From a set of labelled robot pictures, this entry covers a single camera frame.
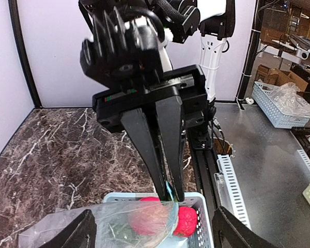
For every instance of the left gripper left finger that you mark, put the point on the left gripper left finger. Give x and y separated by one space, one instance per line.
81 232

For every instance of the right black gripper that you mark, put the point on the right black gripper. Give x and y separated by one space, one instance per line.
183 88

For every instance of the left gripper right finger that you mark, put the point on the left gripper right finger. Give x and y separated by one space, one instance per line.
226 225

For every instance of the clear zip top bag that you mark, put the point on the clear zip top bag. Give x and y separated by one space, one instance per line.
113 228

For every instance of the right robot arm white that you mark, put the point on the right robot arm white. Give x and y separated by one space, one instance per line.
196 33

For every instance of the red raspberry toy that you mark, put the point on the red raspberry toy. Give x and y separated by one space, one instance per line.
187 222

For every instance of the red apple toy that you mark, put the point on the red apple toy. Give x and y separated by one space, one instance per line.
150 217

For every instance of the cardboard box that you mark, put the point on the cardboard box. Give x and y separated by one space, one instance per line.
273 76

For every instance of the background blue basket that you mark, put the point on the background blue basket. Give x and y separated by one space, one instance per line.
261 95

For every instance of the crumpled clear plastic bags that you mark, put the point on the crumpled clear plastic bags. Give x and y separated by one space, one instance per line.
286 98

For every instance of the grey slotted cable duct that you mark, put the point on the grey slotted cable duct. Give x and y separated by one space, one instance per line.
234 200

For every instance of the black aluminium frame rail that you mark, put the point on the black aluminium frame rail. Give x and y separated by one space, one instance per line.
205 167

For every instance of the right black frame post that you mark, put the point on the right black frame post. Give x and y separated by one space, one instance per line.
251 51

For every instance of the black frame post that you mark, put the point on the black frame post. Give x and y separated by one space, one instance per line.
251 51
22 53

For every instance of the left black frame post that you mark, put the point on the left black frame post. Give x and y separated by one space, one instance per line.
22 53

